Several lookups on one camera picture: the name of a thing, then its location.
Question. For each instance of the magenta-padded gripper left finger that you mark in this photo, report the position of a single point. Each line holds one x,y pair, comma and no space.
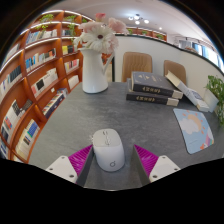
63,168

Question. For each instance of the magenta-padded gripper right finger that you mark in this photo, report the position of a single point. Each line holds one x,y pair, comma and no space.
163,168

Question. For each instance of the white computer mouse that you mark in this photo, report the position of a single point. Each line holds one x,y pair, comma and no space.
108,151

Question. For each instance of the light blue printed mouse pad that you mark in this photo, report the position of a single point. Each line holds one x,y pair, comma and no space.
193,131

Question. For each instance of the blue and white book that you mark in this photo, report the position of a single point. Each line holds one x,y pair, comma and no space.
200,100

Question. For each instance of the thick white book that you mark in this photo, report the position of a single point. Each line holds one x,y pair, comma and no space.
180,85

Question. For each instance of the thick dark grey book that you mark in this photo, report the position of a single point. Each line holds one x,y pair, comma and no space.
150,83

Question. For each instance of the green potted plant white pot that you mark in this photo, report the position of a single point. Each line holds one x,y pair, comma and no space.
211,96

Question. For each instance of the orange wooden bookshelf unit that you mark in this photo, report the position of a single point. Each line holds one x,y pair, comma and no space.
40,73

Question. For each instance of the white pitcher vase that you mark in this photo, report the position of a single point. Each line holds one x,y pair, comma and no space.
93,73

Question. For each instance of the tan upholstered chair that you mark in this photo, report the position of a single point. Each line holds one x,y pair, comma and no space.
175,68
136,65

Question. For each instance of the window with curtains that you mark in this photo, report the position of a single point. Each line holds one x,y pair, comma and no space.
203,50

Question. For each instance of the pink white flower bouquet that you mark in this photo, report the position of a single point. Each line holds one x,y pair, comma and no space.
100,36

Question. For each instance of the orange shelf unit with plants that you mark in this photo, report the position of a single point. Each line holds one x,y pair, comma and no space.
146,32

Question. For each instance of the ceiling light cluster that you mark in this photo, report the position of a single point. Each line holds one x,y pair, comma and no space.
137,18

